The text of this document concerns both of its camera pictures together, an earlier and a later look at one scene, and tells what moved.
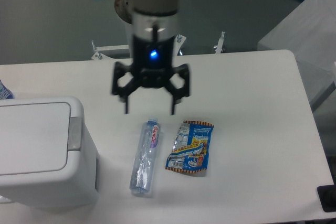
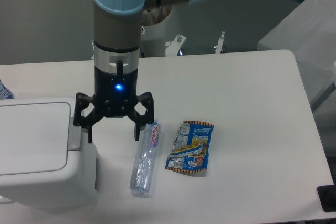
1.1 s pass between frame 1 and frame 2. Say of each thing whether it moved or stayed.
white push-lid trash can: stayed
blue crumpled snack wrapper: stayed
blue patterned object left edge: stayed
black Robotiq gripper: moved
